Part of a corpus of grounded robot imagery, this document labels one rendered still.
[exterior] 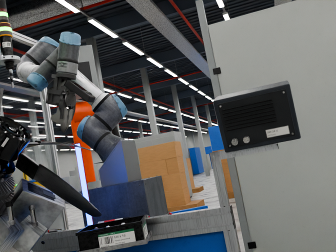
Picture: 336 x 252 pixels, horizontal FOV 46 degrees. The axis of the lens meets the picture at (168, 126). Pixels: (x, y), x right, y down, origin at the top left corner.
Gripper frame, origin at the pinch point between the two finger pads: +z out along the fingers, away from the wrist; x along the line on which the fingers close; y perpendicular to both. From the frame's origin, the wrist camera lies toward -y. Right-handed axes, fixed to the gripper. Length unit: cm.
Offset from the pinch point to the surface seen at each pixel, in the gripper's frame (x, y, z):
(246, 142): -8, -64, -2
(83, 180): -12.2, -2.9, 19.3
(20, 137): 31.7, -5.0, 3.3
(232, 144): -8, -60, -1
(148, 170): -744, 227, 83
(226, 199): -12, -59, 18
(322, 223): -157, -103, 46
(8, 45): 23.5, 9.4, -24.9
